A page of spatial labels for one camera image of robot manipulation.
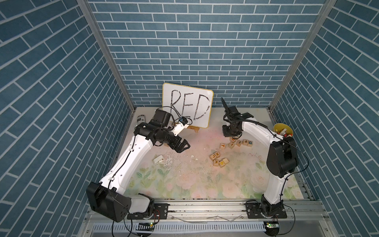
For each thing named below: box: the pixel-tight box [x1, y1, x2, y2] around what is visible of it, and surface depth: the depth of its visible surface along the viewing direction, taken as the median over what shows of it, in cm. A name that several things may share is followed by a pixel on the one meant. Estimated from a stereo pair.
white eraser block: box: [152, 155, 165, 165], surface depth 91 cm
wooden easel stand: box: [187, 125, 200, 133], surface depth 104 cm
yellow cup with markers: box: [273, 122, 294, 138], surface depth 93 cm
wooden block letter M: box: [213, 159, 220, 167], surface depth 90 cm
